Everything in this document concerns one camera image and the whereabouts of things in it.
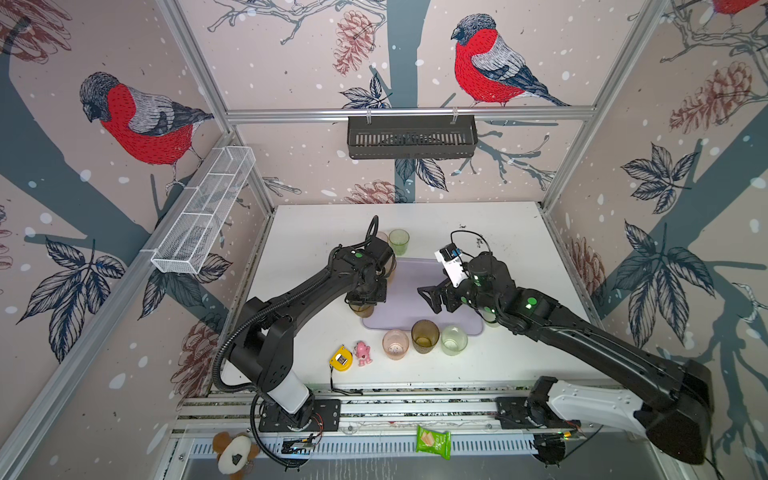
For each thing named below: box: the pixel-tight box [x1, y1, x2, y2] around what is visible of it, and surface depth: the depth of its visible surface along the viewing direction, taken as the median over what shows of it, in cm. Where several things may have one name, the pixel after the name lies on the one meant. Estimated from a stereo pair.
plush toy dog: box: [212, 431, 260, 480], surface depth 69 cm
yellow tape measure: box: [329, 344, 353, 372], surface depth 83 cm
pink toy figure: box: [354, 340, 373, 367], surface depth 84 cm
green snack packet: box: [415, 425, 451, 460], surface depth 70 cm
